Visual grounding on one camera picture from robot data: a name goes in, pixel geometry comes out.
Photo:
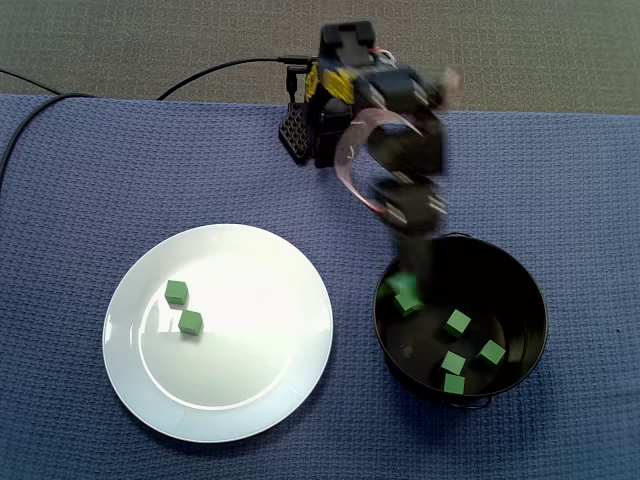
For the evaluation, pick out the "black metal bucket container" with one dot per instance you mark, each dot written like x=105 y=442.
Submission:
x=500 y=290

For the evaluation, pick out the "white round plate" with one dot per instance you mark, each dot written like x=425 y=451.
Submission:
x=225 y=390

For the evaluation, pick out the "green cube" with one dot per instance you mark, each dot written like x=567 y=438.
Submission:
x=176 y=292
x=453 y=384
x=453 y=362
x=400 y=284
x=490 y=353
x=190 y=322
x=409 y=304
x=457 y=321

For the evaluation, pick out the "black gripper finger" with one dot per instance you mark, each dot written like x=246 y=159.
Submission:
x=424 y=260
x=409 y=255

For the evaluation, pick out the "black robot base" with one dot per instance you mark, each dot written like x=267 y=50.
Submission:
x=292 y=132

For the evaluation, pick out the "blue waffle weave cloth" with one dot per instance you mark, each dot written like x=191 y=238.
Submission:
x=75 y=225

